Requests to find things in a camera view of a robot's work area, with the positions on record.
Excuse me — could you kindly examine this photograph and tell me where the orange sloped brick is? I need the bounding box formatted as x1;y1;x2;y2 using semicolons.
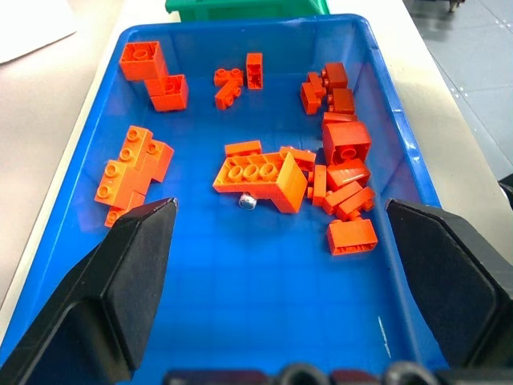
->
325;157;372;190

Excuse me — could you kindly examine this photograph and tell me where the blue plastic bin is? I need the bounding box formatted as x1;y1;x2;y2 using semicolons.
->
0;14;444;385

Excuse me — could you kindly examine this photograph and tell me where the small orange oblong brick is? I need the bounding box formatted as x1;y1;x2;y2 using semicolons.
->
323;180;362;216
224;140;263;159
335;186;377;222

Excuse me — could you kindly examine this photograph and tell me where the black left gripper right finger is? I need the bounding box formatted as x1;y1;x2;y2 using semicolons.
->
385;198;513;368

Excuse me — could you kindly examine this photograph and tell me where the flat orange brick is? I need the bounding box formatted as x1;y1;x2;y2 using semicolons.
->
322;111;358;126

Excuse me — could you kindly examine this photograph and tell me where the small orange studded brick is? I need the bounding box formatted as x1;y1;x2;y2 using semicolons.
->
214;77;243;111
279;145;317;172
213;67;244;87

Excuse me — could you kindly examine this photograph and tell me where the long orange studded brick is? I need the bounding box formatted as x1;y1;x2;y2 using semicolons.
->
94;124;154;206

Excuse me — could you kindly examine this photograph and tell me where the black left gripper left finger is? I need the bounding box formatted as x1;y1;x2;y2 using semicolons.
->
0;197;179;385

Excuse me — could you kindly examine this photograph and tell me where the small orange hollow brick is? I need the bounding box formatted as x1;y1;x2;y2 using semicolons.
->
245;52;265;91

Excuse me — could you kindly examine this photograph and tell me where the white paper sheet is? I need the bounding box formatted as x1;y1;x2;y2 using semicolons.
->
0;0;78;66

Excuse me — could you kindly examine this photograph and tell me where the big orange hollow brick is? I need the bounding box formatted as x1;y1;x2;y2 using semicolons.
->
212;152;309;214

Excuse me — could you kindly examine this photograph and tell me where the dark orange studded brick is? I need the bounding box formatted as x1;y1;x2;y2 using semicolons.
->
301;71;328;116

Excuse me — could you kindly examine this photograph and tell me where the dark orange square brick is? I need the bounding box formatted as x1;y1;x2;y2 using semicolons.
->
326;87;357;116
320;62;349;89

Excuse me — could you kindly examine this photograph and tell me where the large orange cube brick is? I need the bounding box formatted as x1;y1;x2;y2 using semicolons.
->
322;121;371;166
144;74;190;113
119;40;170;82

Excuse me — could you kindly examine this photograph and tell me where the slim orange brick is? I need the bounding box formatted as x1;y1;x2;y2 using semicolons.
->
307;164;327;208

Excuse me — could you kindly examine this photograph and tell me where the green plastic bin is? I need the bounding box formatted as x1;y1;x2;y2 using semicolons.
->
164;0;332;24

